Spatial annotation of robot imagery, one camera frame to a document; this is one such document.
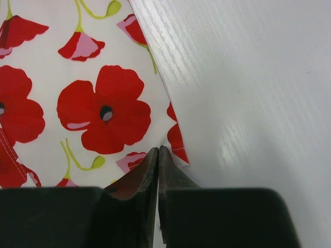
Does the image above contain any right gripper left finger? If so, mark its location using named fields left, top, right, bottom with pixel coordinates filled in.
left=1, top=148, right=158, bottom=247

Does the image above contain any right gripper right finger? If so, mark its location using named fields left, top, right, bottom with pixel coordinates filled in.
left=158, top=146, right=300, bottom=247

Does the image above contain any white red poppy skirt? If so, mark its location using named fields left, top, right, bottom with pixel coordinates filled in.
left=1, top=1, right=189, bottom=188

